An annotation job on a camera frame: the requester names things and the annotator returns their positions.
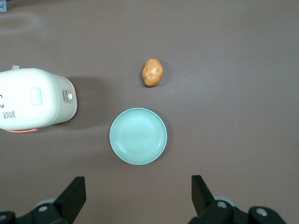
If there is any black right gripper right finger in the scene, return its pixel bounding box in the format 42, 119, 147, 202
190, 175, 287, 224

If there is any cream rice cooker green trim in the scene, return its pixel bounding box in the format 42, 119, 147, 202
0, 65, 78, 133

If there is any mint green round plate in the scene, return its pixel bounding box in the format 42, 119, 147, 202
109, 107, 168, 166

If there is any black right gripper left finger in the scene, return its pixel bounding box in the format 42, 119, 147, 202
0, 176, 86, 224

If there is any brown potato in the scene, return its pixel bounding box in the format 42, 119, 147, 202
142, 58, 164, 88

